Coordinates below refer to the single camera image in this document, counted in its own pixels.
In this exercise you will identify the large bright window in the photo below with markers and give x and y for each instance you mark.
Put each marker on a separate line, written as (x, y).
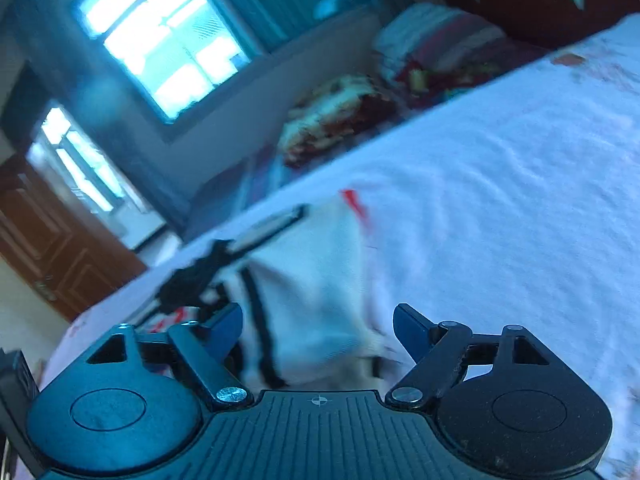
(165, 35)

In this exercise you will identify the small bright window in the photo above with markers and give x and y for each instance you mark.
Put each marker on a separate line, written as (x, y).
(75, 160)

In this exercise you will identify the white floral bedsheet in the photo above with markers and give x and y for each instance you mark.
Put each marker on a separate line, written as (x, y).
(500, 185)

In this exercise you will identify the brown wooden door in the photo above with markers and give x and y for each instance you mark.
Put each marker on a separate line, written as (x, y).
(40, 240)

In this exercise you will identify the striped mattress cover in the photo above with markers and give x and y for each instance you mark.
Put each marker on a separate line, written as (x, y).
(235, 190)

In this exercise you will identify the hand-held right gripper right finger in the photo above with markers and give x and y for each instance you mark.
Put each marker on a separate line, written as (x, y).
(407, 331)

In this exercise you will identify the red heart-shaped headboard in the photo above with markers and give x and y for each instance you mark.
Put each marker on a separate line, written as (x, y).
(520, 0)

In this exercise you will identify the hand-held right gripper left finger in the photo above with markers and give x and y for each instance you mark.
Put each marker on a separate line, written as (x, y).
(226, 329)

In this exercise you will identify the striped pillow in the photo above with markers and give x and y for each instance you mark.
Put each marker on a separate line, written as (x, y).
(435, 35)

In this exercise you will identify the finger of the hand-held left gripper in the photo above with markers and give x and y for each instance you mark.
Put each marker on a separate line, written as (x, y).
(267, 230)

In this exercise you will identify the folded floral blanket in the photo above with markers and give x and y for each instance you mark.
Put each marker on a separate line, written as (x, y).
(340, 110)

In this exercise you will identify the striped knit garment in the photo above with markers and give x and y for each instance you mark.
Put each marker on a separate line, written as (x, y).
(310, 290)

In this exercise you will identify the colourful floral cloth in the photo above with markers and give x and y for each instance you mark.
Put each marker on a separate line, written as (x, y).
(440, 80)

